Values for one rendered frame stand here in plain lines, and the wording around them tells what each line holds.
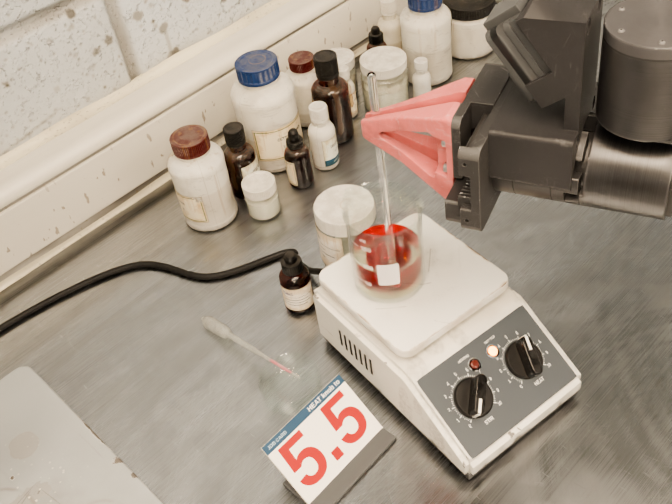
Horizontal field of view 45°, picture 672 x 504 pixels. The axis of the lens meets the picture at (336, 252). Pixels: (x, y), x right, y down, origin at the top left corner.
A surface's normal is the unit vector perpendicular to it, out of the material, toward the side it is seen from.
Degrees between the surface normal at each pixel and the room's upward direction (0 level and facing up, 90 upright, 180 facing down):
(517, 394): 30
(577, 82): 90
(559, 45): 90
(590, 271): 0
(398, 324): 0
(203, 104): 90
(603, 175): 68
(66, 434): 0
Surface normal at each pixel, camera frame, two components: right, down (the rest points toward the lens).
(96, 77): 0.71, 0.43
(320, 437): 0.38, -0.28
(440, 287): -0.11, -0.71
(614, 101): -0.81, 0.48
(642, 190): -0.44, 0.55
